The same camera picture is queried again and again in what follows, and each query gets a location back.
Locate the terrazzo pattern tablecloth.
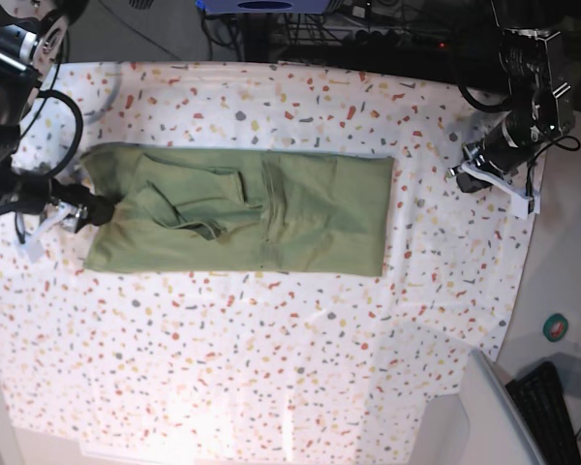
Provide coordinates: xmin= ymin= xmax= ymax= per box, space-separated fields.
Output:
xmin=0 ymin=62 xmax=534 ymax=464

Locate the black keyboard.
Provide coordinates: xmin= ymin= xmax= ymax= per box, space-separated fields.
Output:
xmin=505 ymin=361 xmax=581 ymax=465

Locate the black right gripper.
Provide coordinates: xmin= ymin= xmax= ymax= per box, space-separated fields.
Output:
xmin=0 ymin=179 xmax=115 ymax=233

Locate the blue box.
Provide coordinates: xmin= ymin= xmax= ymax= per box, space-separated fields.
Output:
xmin=196 ymin=0 xmax=344 ymax=15

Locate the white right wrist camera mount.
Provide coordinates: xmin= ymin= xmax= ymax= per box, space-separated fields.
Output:
xmin=15 ymin=201 xmax=88 ymax=263

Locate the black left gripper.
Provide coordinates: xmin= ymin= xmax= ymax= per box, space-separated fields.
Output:
xmin=455 ymin=113 xmax=539 ymax=193

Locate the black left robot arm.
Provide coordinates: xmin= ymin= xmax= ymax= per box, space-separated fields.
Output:
xmin=449 ymin=1 xmax=575 ymax=197

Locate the grey monitor edge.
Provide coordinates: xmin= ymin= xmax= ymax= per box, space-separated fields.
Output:
xmin=459 ymin=350 xmax=545 ymax=465

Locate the green tape roll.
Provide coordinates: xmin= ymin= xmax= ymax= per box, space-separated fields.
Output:
xmin=542 ymin=314 xmax=568 ymax=343

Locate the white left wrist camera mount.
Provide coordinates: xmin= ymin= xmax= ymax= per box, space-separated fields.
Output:
xmin=447 ymin=161 xmax=541 ymax=219

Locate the green t-shirt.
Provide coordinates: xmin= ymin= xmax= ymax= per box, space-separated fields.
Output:
xmin=81 ymin=143 xmax=394 ymax=277

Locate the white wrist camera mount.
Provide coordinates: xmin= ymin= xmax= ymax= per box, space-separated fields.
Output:
xmin=447 ymin=161 xmax=541 ymax=219
xmin=15 ymin=201 xmax=88 ymax=263

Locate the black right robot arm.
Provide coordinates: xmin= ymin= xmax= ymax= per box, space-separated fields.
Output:
xmin=0 ymin=1 xmax=114 ymax=231

